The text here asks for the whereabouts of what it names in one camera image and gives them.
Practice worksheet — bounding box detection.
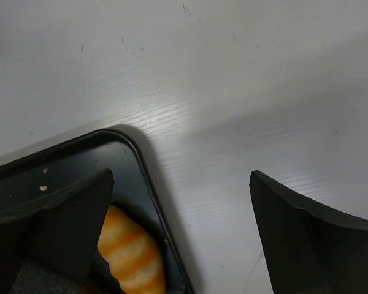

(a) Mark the striped orange bread roll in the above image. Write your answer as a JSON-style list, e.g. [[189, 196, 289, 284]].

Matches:
[[97, 205, 166, 293]]

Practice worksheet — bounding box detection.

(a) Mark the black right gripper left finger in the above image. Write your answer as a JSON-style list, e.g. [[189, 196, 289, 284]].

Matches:
[[0, 169, 114, 293]]

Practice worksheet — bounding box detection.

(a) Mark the black baking tray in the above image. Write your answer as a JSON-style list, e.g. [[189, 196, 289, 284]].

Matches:
[[0, 129, 194, 293]]

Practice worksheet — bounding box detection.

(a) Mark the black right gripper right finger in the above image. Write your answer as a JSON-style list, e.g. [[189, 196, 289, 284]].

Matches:
[[249, 171, 368, 293]]

